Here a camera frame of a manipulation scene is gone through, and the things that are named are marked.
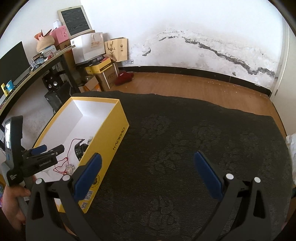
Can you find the black computer monitor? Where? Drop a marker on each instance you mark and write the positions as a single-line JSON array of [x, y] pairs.
[[14, 64]]

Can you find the tan paper shopping bag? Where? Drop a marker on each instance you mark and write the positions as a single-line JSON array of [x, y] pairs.
[[117, 49]]

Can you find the yellow blue mug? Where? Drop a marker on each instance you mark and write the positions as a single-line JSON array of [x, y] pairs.
[[7, 88]]

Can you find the framed black board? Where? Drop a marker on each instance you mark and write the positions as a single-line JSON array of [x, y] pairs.
[[75, 21]]

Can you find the yellow black flat box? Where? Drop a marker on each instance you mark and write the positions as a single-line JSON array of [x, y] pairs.
[[100, 67]]

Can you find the silver crystal earring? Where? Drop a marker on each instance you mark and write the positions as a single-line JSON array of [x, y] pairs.
[[89, 140]]

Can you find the red cloth on floor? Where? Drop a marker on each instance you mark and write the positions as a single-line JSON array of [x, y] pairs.
[[123, 78]]

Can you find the black speaker under desk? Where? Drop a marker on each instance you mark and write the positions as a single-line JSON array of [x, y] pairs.
[[52, 81]]

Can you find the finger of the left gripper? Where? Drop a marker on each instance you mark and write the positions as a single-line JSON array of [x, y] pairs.
[[56, 150], [38, 150]]

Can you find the pink box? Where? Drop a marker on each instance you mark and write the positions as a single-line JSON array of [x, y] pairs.
[[60, 35]]

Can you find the person left hand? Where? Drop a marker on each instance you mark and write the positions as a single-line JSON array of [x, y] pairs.
[[11, 207]]

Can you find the woven basket bag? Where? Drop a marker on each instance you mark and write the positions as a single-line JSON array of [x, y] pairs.
[[44, 40]]

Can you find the white paper shopping bag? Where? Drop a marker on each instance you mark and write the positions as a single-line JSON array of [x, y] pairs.
[[87, 47]]

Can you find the yellow Kadigao box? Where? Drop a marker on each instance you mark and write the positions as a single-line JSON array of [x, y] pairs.
[[78, 119]]

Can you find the black strap wristwatch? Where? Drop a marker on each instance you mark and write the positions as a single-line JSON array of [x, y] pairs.
[[79, 149]]

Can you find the dark wooden desk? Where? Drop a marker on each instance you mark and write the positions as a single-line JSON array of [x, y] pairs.
[[35, 75]]

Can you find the brown cardboard carton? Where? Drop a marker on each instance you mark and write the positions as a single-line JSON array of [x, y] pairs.
[[108, 77]]

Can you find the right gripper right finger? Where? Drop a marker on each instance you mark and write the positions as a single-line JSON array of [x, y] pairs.
[[241, 212]]

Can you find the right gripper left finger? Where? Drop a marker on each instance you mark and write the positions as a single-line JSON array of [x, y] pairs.
[[43, 218]]

